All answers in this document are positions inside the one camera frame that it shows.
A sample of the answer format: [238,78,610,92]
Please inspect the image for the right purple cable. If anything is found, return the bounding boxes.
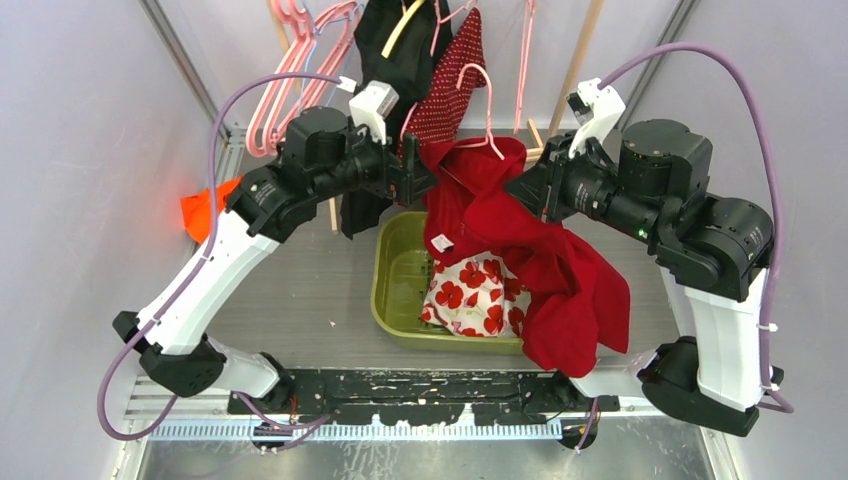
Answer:
[596,42,795,415]

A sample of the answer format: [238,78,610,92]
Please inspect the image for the pink hanger of red garment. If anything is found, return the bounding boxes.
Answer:
[455,62,506,162]

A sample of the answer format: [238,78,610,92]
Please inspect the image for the wooden clothes rack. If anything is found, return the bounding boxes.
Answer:
[265,0,605,234]

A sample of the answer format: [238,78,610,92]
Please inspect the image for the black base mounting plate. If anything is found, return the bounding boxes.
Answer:
[227,369,620,448]

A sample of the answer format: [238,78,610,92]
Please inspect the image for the purple cable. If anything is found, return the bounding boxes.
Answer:
[596,42,795,415]
[96,72,359,443]

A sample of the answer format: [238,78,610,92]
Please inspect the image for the pink hanger of dotted garment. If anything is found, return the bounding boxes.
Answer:
[399,1,478,142]

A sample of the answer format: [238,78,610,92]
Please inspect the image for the dark red polka dot garment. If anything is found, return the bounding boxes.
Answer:
[400,7,487,145]

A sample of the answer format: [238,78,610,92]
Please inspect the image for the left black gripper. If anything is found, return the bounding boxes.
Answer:
[311,116,438,205]

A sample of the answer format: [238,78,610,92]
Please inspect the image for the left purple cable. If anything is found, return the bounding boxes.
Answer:
[96,72,359,443]

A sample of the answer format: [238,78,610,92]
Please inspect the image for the orange garment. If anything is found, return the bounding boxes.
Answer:
[180,176,242,245]

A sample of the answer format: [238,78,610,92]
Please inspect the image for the red poppy floral skirt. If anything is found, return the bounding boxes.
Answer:
[420,253,531,338]

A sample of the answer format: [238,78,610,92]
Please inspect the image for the yellow wooden hanger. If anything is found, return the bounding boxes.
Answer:
[380,0,425,59]

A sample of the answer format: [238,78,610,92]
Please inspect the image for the plain red garment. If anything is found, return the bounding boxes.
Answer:
[421,137,631,378]

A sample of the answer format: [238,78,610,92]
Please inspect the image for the black garment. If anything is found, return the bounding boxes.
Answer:
[339,0,455,241]

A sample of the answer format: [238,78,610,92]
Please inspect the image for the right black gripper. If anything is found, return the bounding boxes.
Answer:
[503,128,667,246]

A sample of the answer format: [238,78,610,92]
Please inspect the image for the olive green plastic basket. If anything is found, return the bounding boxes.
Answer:
[371,211,522,355]

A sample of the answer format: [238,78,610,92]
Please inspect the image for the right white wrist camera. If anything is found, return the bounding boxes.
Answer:
[567,78,626,159]

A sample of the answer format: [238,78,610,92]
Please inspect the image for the empty pink hangers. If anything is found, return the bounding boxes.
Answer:
[246,1,362,157]

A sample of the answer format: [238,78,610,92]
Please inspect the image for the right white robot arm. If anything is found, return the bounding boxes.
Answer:
[505,119,784,437]

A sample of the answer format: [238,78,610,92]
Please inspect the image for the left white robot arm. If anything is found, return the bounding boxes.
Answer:
[113,107,437,413]

